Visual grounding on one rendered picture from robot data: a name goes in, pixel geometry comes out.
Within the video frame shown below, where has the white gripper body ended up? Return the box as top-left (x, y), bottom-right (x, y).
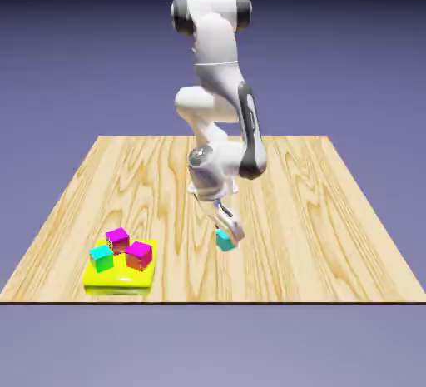
top-left (208, 198), bottom-right (245, 242)

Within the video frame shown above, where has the small cyan cube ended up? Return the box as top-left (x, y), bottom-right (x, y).
top-left (215, 229), bottom-right (239, 253)
top-left (88, 244), bottom-right (115, 274)

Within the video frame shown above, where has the small magenta cube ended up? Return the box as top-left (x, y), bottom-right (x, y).
top-left (125, 240), bottom-right (153, 272)
top-left (105, 226), bottom-right (131, 256)

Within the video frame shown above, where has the large yellow box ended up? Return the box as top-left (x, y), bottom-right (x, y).
top-left (82, 238), bottom-right (158, 296)

